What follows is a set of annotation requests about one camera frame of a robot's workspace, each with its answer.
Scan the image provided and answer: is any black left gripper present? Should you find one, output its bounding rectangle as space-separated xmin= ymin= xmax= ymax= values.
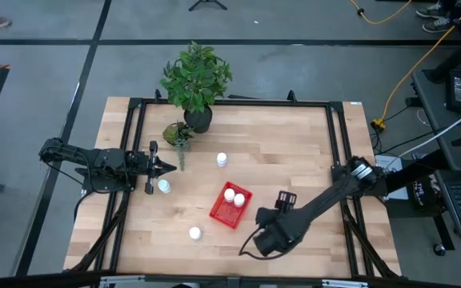
xmin=128 ymin=140 xmax=178 ymax=195

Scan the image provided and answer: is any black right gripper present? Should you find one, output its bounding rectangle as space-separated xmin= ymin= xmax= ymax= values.
xmin=256 ymin=191 xmax=302 ymax=235

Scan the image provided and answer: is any red plastic basket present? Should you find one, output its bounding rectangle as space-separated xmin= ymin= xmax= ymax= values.
xmin=208 ymin=181 xmax=254 ymax=230

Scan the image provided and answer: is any small potted succulent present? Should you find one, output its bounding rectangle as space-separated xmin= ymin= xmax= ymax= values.
xmin=162 ymin=122 xmax=194 ymax=172

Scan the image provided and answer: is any tall green potted plant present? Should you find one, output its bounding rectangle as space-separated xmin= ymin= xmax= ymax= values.
xmin=159 ymin=41 xmax=234 ymax=134

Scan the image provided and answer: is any white paper sheet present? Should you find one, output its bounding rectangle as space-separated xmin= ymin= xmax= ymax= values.
xmin=374 ymin=154 xmax=410 ymax=201

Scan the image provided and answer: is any black box with white lettering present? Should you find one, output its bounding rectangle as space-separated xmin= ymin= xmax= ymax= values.
xmin=406 ymin=175 xmax=442 ymax=211

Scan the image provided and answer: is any dark desk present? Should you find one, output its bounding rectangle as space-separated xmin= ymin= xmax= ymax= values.
xmin=410 ymin=67 xmax=461 ymax=173

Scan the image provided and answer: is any black power adapter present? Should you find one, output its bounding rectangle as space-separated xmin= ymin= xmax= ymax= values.
xmin=445 ymin=69 xmax=461 ymax=114

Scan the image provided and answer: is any black-legged work desk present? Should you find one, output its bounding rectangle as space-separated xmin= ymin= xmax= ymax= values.
xmin=424 ymin=0 xmax=461 ymax=85

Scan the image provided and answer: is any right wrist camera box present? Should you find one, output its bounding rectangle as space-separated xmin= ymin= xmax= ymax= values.
xmin=252 ymin=226 xmax=290 ymax=258

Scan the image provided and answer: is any black camera cable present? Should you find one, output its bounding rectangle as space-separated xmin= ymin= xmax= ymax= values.
xmin=238 ymin=228 xmax=291 ymax=261

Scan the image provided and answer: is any black aluminium table frame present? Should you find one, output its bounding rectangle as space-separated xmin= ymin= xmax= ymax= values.
xmin=64 ymin=88 xmax=402 ymax=281

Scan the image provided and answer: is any silver aluminium bracket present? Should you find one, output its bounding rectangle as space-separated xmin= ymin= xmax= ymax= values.
xmin=321 ymin=278 xmax=370 ymax=288
xmin=98 ymin=274 xmax=146 ymax=288

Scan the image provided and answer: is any long yellow cable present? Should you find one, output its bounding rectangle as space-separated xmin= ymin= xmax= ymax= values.
xmin=370 ymin=0 xmax=461 ymax=131

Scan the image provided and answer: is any white cable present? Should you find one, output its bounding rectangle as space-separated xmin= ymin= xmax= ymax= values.
xmin=397 ymin=102 xmax=461 ymax=158

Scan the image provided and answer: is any looped yellow cable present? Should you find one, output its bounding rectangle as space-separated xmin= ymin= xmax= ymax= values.
xmin=348 ymin=0 xmax=415 ymax=26

